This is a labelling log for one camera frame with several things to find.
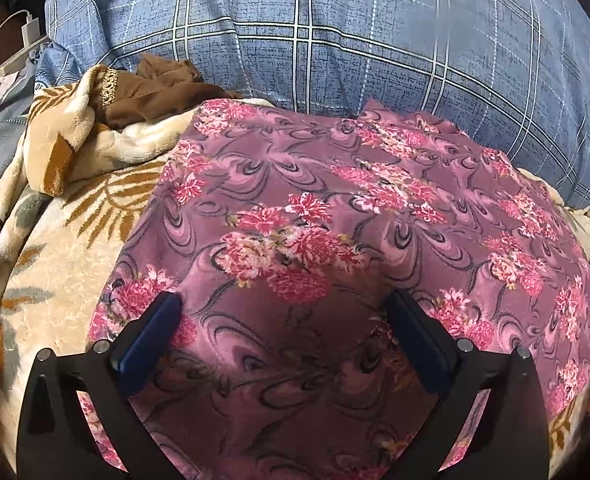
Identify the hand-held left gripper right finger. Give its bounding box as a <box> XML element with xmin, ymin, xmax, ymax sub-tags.
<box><xmin>386</xmin><ymin>289</ymin><xmax>550</xmax><ymax>480</ymax></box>

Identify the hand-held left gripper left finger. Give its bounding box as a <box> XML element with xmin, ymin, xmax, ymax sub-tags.
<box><xmin>18</xmin><ymin>291</ymin><xmax>197</xmax><ymax>480</ymax></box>

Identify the brown cloth with gold trim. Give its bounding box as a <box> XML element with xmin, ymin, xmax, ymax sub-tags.
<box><xmin>92</xmin><ymin>52</ymin><xmax>243</xmax><ymax>131</ymax></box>

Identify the purple floral garment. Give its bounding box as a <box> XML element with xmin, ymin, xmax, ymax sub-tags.
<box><xmin>78</xmin><ymin>97</ymin><xmax>590</xmax><ymax>480</ymax></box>

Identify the beige leaf-print blanket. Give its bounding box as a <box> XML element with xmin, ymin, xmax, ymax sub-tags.
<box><xmin>0</xmin><ymin>65</ymin><xmax>590</xmax><ymax>480</ymax></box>

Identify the white charger and power strip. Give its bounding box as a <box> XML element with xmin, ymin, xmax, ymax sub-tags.
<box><xmin>0</xmin><ymin>9</ymin><xmax>48</xmax><ymax>79</ymax></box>

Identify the white charger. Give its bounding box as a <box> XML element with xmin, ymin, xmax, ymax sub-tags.
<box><xmin>20</xmin><ymin>17</ymin><xmax>42</xmax><ymax>49</ymax></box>

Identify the blue plaid pillow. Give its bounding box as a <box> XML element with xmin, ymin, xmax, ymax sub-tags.
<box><xmin>38</xmin><ymin>0</ymin><xmax>590</xmax><ymax>208</ymax></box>

